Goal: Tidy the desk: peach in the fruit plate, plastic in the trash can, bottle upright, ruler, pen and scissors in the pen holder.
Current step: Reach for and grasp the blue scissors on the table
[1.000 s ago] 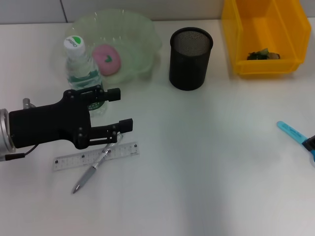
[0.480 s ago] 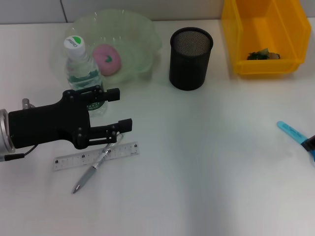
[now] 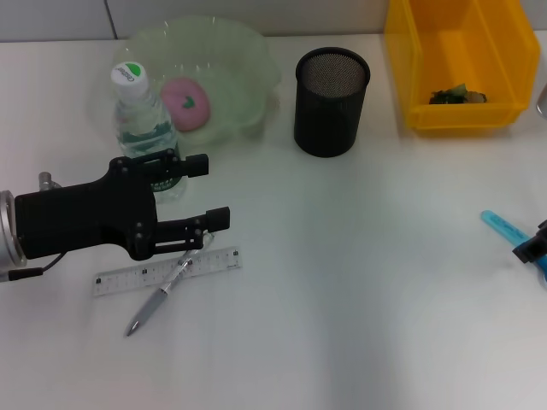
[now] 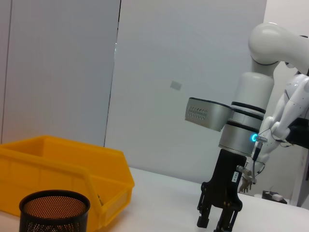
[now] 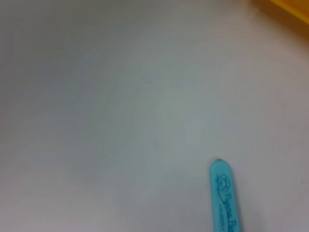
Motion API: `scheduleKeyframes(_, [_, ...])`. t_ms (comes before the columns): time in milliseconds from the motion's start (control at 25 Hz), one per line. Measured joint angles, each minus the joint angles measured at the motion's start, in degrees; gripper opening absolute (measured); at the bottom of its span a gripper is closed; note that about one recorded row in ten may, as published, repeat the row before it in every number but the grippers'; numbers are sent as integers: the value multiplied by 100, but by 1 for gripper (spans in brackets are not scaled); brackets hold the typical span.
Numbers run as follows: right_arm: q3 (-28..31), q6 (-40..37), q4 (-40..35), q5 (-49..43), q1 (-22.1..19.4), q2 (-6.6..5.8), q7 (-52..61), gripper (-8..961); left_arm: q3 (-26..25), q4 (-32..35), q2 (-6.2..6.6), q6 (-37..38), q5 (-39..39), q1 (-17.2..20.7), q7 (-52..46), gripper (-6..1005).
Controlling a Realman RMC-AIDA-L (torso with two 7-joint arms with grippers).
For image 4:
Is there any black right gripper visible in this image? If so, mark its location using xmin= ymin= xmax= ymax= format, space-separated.
xmin=197 ymin=148 xmax=247 ymax=232

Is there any black mesh pen holder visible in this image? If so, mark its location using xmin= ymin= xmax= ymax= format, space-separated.
xmin=19 ymin=189 xmax=91 ymax=232

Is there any small black white box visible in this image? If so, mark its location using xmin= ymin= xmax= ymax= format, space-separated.
xmin=262 ymin=190 xmax=288 ymax=204

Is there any white lift column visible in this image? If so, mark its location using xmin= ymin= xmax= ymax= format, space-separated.
xmin=289 ymin=145 xmax=309 ymax=208

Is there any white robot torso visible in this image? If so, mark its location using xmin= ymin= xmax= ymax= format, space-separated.
xmin=255 ymin=72 xmax=309 ymax=167

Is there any yellow plastic bin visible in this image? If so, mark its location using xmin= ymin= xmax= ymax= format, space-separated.
xmin=0 ymin=135 xmax=135 ymax=229

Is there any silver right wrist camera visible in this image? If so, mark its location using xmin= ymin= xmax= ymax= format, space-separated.
xmin=184 ymin=97 xmax=234 ymax=132

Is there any black mount block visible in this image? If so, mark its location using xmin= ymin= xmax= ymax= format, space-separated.
xmin=287 ymin=118 xmax=309 ymax=148

